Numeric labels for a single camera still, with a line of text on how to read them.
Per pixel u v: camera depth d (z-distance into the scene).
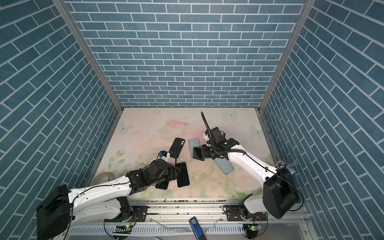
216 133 0.64
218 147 0.62
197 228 0.68
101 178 0.84
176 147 0.99
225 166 0.92
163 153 0.74
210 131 0.64
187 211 0.76
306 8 0.71
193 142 1.02
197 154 0.99
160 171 0.61
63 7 0.70
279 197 0.42
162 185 0.70
